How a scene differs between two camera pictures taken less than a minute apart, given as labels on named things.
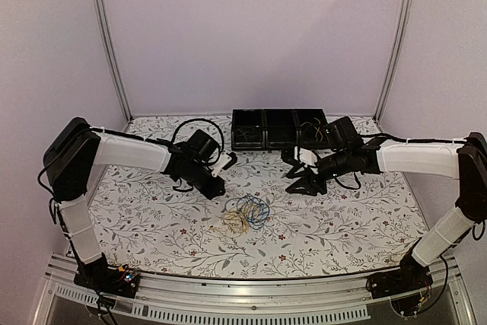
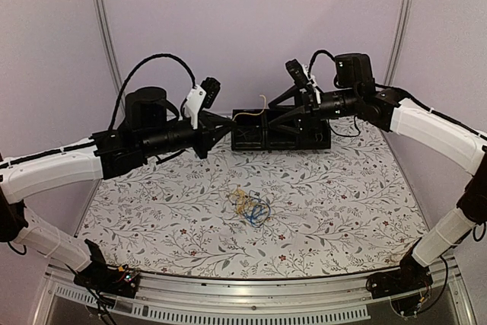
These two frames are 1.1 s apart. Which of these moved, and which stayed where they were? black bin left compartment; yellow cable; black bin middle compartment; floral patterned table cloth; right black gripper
Moved: yellow cable; right black gripper
Stayed: black bin middle compartment; floral patterned table cloth; black bin left compartment
